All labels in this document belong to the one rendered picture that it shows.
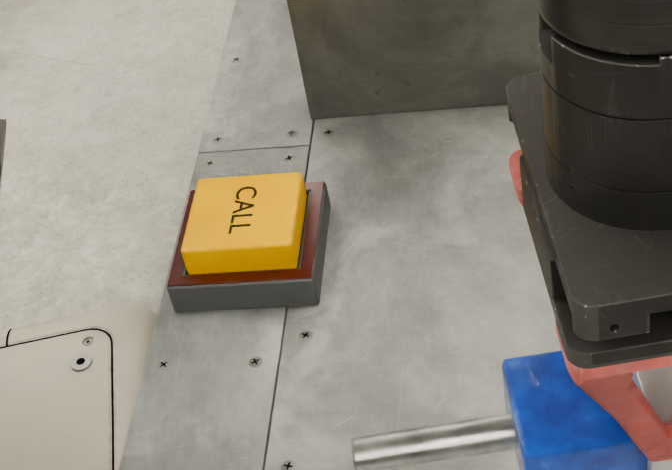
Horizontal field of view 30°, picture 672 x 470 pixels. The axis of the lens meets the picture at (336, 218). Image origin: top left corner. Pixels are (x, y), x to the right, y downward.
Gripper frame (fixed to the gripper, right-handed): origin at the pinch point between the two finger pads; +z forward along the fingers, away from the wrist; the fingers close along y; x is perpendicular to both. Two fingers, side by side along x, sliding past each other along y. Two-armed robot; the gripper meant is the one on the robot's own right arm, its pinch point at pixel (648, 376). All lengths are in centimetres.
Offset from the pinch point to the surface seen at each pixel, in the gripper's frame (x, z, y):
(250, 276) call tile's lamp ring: 15.4, 12.3, 21.2
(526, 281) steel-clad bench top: 1.2, 14.5, 19.6
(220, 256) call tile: 16.7, 11.3, 22.0
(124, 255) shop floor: 50, 95, 119
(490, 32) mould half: 0.0, 9.3, 35.1
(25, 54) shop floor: 74, 95, 183
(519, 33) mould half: -1.6, 9.5, 34.9
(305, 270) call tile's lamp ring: 12.4, 12.4, 20.9
